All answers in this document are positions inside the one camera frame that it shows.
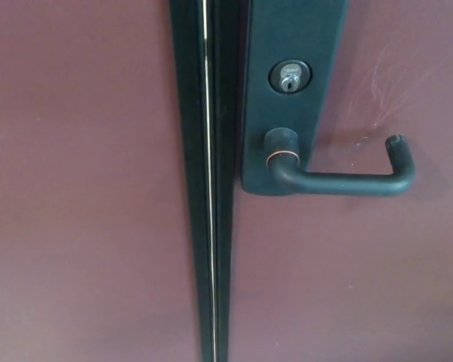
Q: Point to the black door edge strip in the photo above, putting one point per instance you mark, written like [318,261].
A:
[194,151]
[222,151]

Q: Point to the silver lock cylinder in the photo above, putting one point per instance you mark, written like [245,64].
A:
[290,78]

